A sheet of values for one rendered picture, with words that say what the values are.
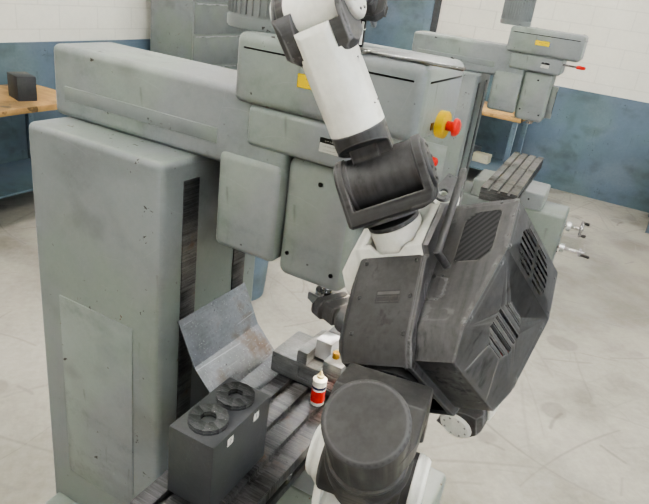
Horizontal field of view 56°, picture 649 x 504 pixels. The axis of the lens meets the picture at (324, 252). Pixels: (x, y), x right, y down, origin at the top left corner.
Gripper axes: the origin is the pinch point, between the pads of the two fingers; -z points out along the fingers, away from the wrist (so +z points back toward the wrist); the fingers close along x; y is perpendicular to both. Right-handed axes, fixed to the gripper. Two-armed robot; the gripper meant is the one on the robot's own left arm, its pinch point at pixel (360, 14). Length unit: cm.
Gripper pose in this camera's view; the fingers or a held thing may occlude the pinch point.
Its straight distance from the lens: 141.8
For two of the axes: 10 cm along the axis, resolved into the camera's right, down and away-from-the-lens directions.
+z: -1.7, -1.4, -9.8
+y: 2.4, -9.7, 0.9
